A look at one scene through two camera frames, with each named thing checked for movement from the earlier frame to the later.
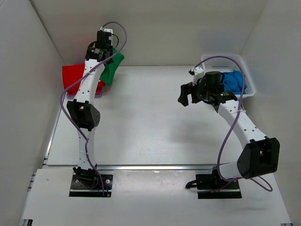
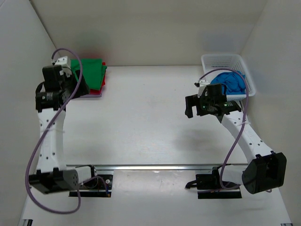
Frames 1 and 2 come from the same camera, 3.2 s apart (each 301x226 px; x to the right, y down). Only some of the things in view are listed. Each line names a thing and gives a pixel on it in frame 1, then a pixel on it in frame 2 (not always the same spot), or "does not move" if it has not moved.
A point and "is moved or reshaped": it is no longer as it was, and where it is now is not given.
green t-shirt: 110,69 is moved or reshaped
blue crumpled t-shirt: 233,82 does not move
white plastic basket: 226,65 does not move
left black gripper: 111,46 to 82,89
